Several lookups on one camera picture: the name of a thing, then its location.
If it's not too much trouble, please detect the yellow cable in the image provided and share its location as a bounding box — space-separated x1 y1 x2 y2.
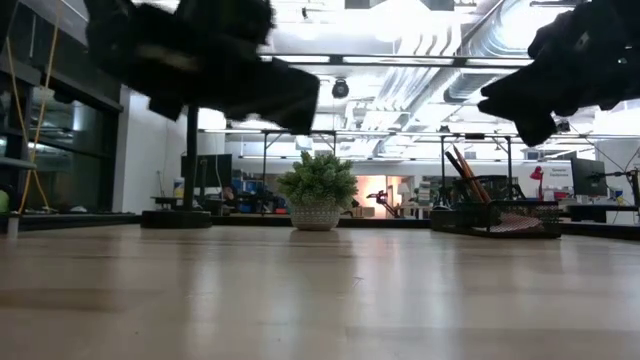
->
3 0 62 217

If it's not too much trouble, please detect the black mesh desk organizer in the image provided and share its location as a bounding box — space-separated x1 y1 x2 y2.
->
429 174 563 240

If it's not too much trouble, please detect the red desk lamp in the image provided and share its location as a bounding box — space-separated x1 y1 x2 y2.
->
528 164 547 202

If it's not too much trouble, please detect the black computer monitor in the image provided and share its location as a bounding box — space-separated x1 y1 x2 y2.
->
570 157 609 199
180 153 234 191

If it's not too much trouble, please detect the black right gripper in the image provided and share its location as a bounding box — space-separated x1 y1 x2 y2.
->
477 0 640 149

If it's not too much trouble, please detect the green potted plant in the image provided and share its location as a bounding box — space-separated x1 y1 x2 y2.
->
276 151 359 233

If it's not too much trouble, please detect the black pen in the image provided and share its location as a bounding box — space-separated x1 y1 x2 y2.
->
444 150 474 202

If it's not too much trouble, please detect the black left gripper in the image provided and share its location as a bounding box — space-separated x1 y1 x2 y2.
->
149 0 321 136

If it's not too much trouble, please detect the black desk lamp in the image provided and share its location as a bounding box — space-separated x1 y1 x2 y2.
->
140 102 214 231

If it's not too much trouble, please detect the orange pencil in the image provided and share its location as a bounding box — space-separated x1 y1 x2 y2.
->
452 144 489 204
462 159 494 204

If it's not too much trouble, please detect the pink sticky note pad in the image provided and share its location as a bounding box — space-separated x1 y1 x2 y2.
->
488 212 547 234

